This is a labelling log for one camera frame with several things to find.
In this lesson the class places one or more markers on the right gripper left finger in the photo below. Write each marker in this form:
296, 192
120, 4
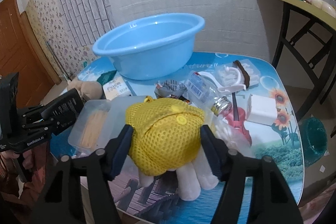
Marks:
100, 167

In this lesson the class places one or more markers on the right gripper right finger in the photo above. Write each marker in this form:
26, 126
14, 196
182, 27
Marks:
231, 167

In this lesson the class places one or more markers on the black rectangular bottle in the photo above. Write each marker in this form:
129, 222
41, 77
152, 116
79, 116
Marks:
63, 111

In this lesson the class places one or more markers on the clear toothpick box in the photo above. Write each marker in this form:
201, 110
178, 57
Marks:
98, 122

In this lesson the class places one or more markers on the yellow mesh plush toy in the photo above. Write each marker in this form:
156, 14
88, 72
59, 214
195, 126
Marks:
167, 137

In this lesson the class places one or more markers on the face tissue pack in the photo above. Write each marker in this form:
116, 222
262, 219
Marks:
117, 87

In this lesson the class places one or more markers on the white power adapter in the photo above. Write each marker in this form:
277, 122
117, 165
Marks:
261, 110

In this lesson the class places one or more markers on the snack wrapper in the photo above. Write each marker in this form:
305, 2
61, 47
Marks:
171, 89

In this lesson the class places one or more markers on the clear bag cotton balls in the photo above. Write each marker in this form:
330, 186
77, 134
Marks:
231, 136

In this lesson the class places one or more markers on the white plastic hook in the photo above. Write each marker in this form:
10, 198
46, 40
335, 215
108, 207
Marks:
227, 79

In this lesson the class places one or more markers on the wooden door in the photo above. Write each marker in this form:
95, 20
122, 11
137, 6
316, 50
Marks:
21, 52

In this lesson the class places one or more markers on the blue plastic basin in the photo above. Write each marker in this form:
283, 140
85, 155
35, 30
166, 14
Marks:
151, 47

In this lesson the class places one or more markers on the white round buns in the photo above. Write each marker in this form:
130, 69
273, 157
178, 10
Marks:
324, 6

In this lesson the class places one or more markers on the green wire wastebasket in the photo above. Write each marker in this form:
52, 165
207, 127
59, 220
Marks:
314, 140

